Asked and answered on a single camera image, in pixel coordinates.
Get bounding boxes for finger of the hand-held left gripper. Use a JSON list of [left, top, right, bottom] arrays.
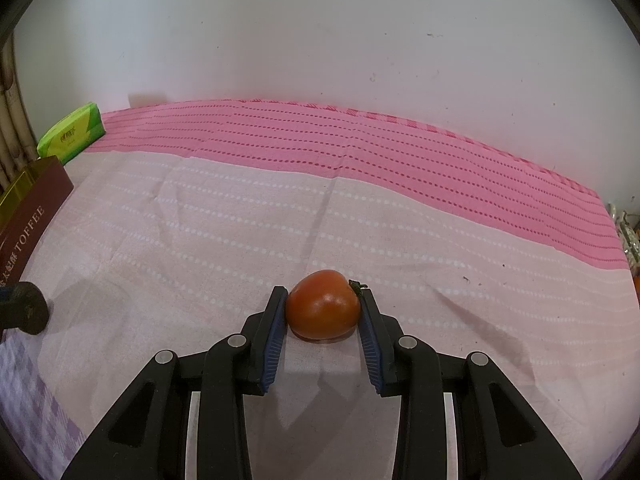
[[0, 284, 31, 306]]

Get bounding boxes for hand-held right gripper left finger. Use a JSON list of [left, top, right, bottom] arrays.
[[60, 286, 288, 480]]

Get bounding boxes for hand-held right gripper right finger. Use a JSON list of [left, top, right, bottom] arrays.
[[357, 287, 583, 480]]

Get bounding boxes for round dark passion fruit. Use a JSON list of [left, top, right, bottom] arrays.
[[0, 282, 51, 336]]

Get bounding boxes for small red tomato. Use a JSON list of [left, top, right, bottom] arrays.
[[285, 269, 368, 342]]

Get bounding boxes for maroon tin box gold inside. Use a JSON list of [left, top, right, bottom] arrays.
[[0, 156, 75, 288]]

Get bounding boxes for pink and purple checked tablecloth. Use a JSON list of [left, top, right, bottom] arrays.
[[0, 99, 640, 480]]

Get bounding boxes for rattan chair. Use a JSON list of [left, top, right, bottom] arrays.
[[0, 25, 41, 196]]

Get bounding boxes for green tissue pack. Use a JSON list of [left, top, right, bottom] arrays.
[[36, 101, 106, 165]]

